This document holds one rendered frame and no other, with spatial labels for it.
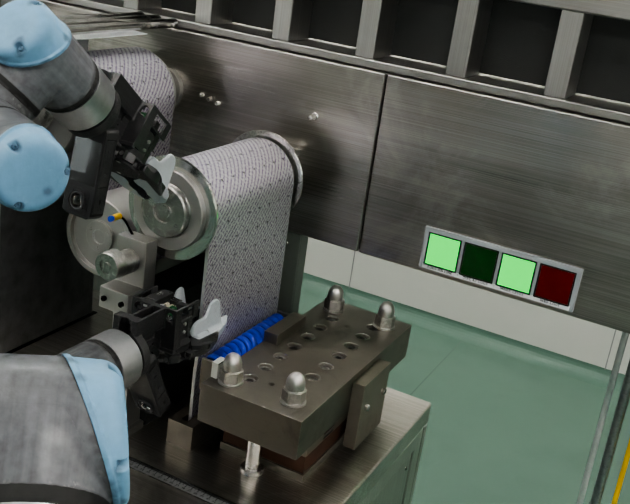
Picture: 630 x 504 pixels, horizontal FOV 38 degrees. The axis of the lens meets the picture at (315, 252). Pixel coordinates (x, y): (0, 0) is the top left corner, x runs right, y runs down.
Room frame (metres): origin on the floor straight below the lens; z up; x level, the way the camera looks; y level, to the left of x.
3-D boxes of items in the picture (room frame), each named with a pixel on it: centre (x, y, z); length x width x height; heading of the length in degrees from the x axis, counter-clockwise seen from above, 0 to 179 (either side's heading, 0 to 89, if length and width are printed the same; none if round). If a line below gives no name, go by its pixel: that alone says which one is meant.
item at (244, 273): (1.29, 0.10, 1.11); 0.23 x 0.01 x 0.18; 156
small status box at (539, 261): (1.34, -0.28, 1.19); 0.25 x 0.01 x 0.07; 66
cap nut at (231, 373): (1.14, 0.09, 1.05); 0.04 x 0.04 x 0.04
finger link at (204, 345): (1.12, 0.15, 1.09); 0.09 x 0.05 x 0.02; 147
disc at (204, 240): (1.21, 0.20, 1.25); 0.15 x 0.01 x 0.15; 66
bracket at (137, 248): (1.18, 0.25, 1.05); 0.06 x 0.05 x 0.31; 156
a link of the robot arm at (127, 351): (1.00, 0.23, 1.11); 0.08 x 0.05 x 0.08; 66
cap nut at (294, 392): (1.11, 0.00, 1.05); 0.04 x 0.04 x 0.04
